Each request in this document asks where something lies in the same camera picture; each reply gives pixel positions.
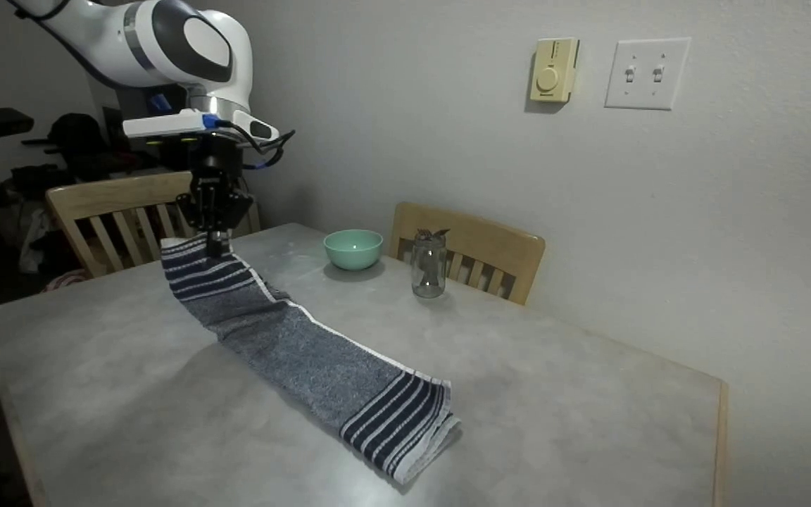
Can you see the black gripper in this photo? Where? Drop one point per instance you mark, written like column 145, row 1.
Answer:
column 215, row 200

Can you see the blue striped towel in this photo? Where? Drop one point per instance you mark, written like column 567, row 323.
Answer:
column 391, row 419

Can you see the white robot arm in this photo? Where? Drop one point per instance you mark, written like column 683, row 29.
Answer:
column 172, row 44

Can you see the wooden chair at table end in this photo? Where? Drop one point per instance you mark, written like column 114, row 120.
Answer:
column 118, row 223

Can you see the teal ceramic bowl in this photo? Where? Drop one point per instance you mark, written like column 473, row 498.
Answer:
column 353, row 248

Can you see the dark clutter pile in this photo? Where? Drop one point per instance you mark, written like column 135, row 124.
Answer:
column 80, row 157

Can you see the clear glass jar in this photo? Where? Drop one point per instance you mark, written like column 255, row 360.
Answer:
column 418, row 286

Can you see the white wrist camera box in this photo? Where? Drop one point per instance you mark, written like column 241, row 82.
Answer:
column 200, row 122

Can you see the beige dimmer wall switch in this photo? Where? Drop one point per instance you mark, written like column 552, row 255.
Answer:
column 552, row 72

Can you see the white double light switch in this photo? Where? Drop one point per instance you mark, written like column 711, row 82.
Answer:
column 645, row 74

